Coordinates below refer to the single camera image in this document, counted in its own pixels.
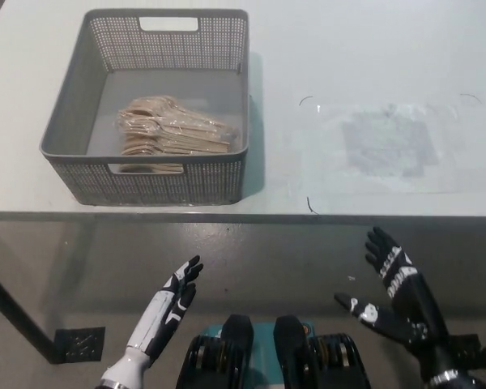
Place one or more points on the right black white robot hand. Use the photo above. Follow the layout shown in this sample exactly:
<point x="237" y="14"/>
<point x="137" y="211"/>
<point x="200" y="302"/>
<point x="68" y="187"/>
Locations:
<point x="417" y="320"/>

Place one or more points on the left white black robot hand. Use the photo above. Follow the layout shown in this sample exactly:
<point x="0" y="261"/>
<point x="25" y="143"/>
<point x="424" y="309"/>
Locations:
<point x="162" y="312"/>

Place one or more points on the clear bag of wooden cutlery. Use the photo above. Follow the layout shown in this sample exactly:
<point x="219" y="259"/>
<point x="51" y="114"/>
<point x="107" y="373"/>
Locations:
<point x="166" y="129"/>

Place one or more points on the black floor plate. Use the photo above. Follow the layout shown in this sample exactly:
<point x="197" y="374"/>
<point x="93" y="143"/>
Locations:
<point x="470" y="352"/>
<point x="80" y="344"/>

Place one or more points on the teal robot body cover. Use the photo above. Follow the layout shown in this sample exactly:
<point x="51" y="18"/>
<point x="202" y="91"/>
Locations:
<point x="263" y="350"/>

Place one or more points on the grey perforated plastic basket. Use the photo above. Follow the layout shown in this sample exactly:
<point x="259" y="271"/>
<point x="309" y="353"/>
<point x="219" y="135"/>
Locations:
<point x="75" y="178"/>

